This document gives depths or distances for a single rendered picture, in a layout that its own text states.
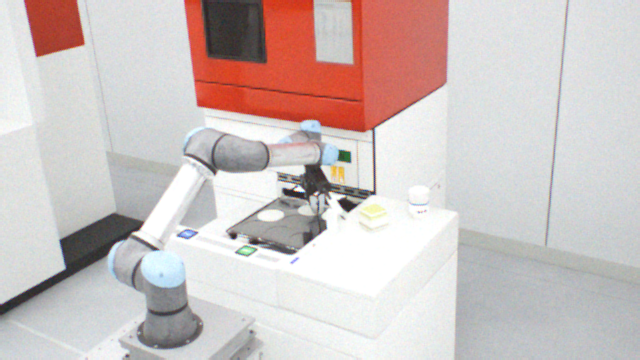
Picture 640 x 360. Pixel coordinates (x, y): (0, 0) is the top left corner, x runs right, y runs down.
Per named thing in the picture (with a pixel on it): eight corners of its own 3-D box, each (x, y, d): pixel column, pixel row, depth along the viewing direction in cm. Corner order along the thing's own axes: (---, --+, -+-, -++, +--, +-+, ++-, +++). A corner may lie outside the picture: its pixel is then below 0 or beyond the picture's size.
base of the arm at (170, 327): (169, 351, 191) (165, 321, 187) (132, 333, 199) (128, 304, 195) (207, 325, 202) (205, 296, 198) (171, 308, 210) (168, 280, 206)
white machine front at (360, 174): (217, 188, 312) (207, 103, 296) (376, 225, 270) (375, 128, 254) (212, 191, 309) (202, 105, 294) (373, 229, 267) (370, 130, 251)
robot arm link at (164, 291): (164, 317, 189) (159, 274, 183) (133, 300, 197) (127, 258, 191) (197, 298, 197) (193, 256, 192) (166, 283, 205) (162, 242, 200)
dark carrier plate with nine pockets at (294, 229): (284, 196, 282) (284, 195, 281) (358, 213, 264) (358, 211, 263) (230, 231, 255) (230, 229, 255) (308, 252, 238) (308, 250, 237)
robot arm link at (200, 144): (126, 284, 191) (228, 126, 207) (94, 267, 200) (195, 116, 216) (152, 300, 200) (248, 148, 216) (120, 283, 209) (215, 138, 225)
